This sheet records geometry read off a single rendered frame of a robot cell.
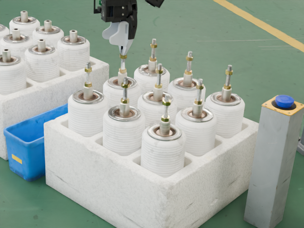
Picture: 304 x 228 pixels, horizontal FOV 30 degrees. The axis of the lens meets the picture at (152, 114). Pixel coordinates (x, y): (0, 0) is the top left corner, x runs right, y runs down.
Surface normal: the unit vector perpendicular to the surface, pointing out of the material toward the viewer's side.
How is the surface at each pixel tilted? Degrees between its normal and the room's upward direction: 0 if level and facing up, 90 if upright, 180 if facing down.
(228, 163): 90
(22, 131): 88
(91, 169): 90
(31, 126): 88
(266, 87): 0
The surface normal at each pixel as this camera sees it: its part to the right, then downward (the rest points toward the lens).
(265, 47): 0.06, -0.89
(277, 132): -0.65, 0.32
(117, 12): 0.47, 0.43
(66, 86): 0.75, 0.34
